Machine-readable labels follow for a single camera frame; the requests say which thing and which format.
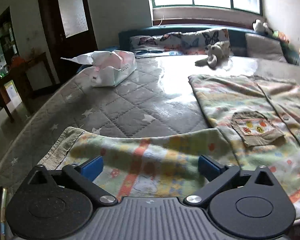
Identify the butterfly patterned cushion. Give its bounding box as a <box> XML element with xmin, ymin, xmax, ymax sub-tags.
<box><xmin>129</xmin><ymin>28</ymin><xmax>230</xmax><ymax>58</ymax></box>

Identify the colourful patterned child's jacket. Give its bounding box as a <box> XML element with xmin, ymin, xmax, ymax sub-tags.
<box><xmin>40</xmin><ymin>75</ymin><xmax>300</xmax><ymax>223</ymax></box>

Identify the grey pillow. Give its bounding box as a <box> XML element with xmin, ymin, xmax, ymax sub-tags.
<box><xmin>245</xmin><ymin>33</ymin><xmax>287</xmax><ymax>63</ymax></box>

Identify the teal sofa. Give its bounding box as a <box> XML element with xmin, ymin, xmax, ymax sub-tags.
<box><xmin>77</xmin><ymin>24</ymin><xmax>300</xmax><ymax>68</ymax></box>

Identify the dark wooden door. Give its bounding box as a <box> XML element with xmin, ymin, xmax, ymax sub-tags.
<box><xmin>38</xmin><ymin>0</ymin><xmax>98</xmax><ymax>83</ymax></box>

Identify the dark wooden side table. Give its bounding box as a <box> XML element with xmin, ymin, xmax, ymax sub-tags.
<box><xmin>0</xmin><ymin>52</ymin><xmax>58</xmax><ymax>122</ymax></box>

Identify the orange green plush toy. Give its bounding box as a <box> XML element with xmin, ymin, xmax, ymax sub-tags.
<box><xmin>273</xmin><ymin>30</ymin><xmax>289</xmax><ymax>44</ymax></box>

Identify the white plush bunny toy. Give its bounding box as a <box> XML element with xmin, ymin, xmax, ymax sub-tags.
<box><xmin>194</xmin><ymin>41</ymin><xmax>232</xmax><ymax>69</ymax></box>

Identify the white pink tissue pack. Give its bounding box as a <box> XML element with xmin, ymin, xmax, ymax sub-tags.
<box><xmin>68</xmin><ymin>50</ymin><xmax>137</xmax><ymax>87</ymax></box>

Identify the white black plush toy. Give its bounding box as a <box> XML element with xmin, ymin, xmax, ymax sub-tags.
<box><xmin>253</xmin><ymin>19</ymin><xmax>274</xmax><ymax>35</ymax></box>

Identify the grey quilted star table cover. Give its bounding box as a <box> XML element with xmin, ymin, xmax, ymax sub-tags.
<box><xmin>0</xmin><ymin>56</ymin><xmax>300</xmax><ymax>189</ymax></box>

